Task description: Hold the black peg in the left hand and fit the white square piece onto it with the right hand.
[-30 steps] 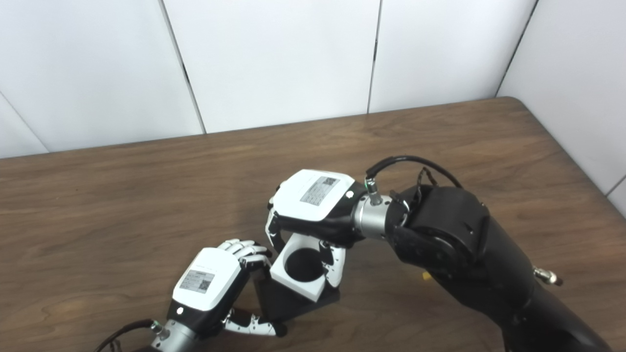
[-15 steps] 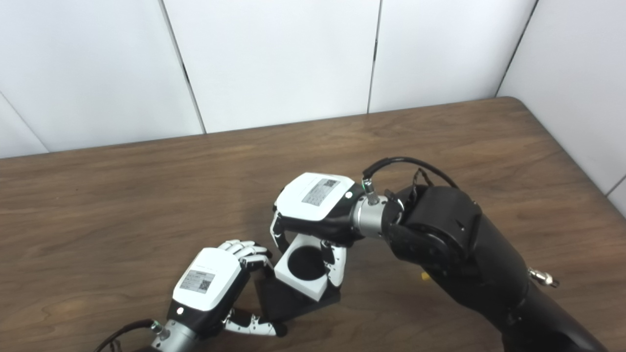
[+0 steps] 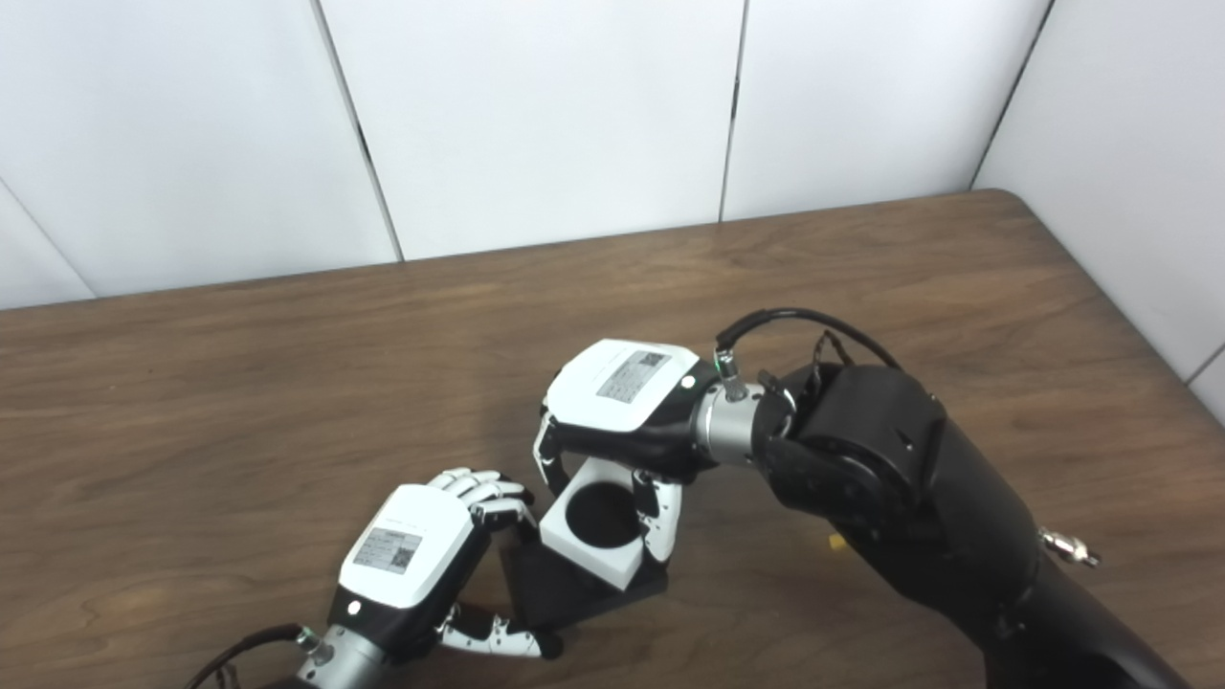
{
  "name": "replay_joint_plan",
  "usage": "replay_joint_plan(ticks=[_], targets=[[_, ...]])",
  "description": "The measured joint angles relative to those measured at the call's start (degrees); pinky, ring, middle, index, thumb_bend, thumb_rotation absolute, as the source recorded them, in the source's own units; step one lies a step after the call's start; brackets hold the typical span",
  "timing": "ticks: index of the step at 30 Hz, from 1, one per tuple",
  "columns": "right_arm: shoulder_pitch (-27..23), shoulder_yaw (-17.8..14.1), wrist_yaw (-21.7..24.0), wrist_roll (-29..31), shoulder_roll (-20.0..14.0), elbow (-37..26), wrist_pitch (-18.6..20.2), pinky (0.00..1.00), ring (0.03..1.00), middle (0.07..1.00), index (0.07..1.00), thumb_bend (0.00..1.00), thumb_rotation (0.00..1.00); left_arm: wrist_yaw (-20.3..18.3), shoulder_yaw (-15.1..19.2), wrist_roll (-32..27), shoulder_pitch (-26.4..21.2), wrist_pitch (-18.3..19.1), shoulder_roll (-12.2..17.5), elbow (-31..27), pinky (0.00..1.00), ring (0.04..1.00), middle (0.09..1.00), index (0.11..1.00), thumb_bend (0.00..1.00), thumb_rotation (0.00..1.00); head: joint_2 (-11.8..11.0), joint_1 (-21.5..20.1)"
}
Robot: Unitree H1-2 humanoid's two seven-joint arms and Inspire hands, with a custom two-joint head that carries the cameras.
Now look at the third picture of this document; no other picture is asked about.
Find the white square piece with hole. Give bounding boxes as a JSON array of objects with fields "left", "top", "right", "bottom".
[{"left": 539, "top": 456, "right": 661, "bottom": 590}]

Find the black cylindrical peg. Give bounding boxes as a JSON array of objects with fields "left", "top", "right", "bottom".
[{"left": 502, "top": 483, "right": 671, "bottom": 633}]

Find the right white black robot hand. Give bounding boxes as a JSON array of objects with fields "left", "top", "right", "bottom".
[{"left": 532, "top": 339, "right": 724, "bottom": 564}]

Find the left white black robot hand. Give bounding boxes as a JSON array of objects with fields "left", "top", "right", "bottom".
[{"left": 328, "top": 467, "right": 566, "bottom": 666}]

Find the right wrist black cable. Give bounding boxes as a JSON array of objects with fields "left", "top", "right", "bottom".
[{"left": 716, "top": 307, "right": 905, "bottom": 374}]

